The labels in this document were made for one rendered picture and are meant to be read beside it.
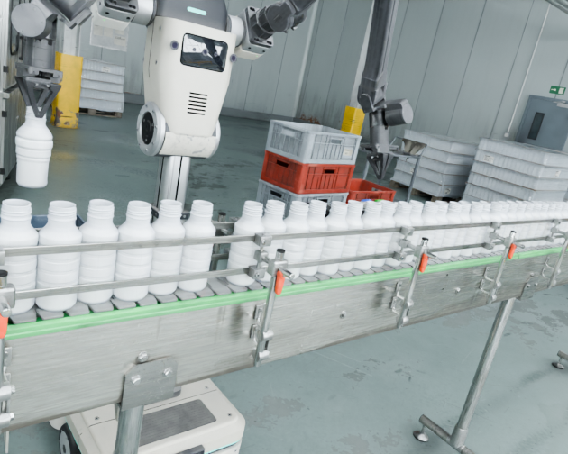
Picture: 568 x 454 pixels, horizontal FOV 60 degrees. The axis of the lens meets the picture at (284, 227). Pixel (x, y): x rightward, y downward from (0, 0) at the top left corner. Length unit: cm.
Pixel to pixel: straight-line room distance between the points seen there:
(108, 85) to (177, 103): 906
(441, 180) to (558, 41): 487
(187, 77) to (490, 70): 1132
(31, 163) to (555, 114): 1106
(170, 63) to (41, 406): 93
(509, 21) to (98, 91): 878
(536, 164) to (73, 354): 693
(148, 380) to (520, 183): 686
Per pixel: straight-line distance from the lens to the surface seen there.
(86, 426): 179
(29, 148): 114
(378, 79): 145
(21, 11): 106
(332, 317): 117
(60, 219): 79
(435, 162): 823
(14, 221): 78
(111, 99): 1057
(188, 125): 149
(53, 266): 80
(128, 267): 84
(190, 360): 97
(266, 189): 362
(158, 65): 147
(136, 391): 94
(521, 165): 748
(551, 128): 1166
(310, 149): 337
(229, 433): 182
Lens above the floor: 140
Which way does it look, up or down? 17 degrees down
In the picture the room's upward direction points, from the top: 12 degrees clockwise
